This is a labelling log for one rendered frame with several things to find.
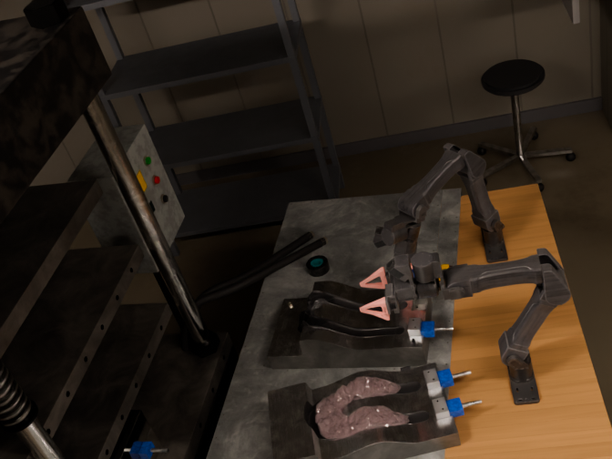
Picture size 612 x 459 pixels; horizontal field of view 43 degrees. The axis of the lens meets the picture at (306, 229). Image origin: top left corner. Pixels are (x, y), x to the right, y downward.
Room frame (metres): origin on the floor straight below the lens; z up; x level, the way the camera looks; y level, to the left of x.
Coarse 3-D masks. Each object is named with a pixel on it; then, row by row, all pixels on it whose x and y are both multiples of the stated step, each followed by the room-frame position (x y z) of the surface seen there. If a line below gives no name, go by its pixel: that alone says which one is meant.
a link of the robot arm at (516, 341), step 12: (564, 276) 1.42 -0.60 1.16; (540, 288) 1.44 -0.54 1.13; (540, 300) 1.41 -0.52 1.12; (528, 312) 1.43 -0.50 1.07; (540, 312) 1.41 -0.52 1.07; (516, 324) 1.45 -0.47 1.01; (528, 324) 1.42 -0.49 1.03; (540, 324) 1.41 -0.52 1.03; (504, 336) 1.47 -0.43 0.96; (516, 336) 1.43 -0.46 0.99; (528, 336) 1.42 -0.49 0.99; (504, 348) 1.44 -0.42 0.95; (516, 348) 1.42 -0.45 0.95; (504, 360) 1.43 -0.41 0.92
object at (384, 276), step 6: (378, 270) 1.59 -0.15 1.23; (384, 270) 1.59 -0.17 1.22; (372, 276) 1.58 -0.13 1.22; (378, 276) 1.58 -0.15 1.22; (384, 276) 1.58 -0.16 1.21; (360, 282) 1.59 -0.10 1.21; (366, 282) 1.58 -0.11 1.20; (378, 282) 1.59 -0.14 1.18; (384, 282) 1.58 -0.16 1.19; (378, 288) 1.58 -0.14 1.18; (384, 288) 1.58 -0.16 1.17
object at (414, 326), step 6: (414, 318) 1.68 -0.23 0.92; (420, 318) 1.68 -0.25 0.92; (408, 324) 1.67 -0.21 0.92; (414, 324) 1.66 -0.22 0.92; (420, 324) 1.66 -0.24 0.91; (426, 324) 1.66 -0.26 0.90; (432, 324) 1.65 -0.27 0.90; (408, 330) 1.65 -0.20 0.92; (414, 330) 1.64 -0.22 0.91; (420, 330) 1.64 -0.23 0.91; (426, 330) 1.64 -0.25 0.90; (432, 330) 1.63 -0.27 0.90; (438, 330) 1.63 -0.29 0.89; (450, 330) 1.62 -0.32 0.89; (426, 336) 1.63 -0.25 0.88; (432, 336) 1.63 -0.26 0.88
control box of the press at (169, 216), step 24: (96, 144) 2.33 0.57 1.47; (144, 144) 2.32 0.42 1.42; (96, 168) 2.17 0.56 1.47; (144, 168) 2.26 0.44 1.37; (120, 192) 2.10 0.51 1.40; (144, 192) 2.21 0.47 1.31; (168, 192) 2.34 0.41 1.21; (96, 216) 2.14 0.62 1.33; (120, 216) 2.11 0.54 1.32; (168, 216) 2.28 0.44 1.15; (120, 240) 2.13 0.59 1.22; (144, 240) 2.10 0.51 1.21; (168, 240) 2.22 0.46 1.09; (144, 264) 2.11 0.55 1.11
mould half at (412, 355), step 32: (320, 288) 1.93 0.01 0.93; (352, 288) 1.92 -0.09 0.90; (288, 320) 1.91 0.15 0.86; (352, 320) 1.78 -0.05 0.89; (384, 320) 1.75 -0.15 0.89; (288, 352) 1.77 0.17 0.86; (320, 352) 1.71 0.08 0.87; (352, 352) 1.67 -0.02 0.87; (384, 352) 1.63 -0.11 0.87; (416, 352) 1.60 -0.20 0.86
